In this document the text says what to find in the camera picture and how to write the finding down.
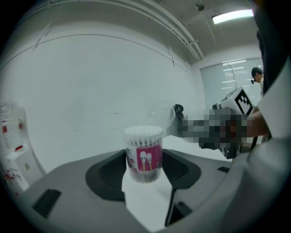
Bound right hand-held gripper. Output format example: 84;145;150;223
181;86;254;160

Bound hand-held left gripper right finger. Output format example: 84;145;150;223
162;148;234;228

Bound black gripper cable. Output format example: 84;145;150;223
249;133;272;151

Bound clear cotton swab container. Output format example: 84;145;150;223
124;125;164;184

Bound white cardboard box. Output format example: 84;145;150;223
3;147;45;192

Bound person's black t-shirt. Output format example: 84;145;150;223
252;0;291;94

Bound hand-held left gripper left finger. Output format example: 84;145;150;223
22;149;151;233

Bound clear plastic lid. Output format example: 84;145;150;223
149;101;176;135

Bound person's right forearm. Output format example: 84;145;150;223
246;111;271;138

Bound clear plastic bag red labels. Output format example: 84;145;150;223
0;99;28;152

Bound long ceiling light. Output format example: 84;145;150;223
211;9;254;25

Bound white ceiling pipes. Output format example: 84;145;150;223
122;0;205;61

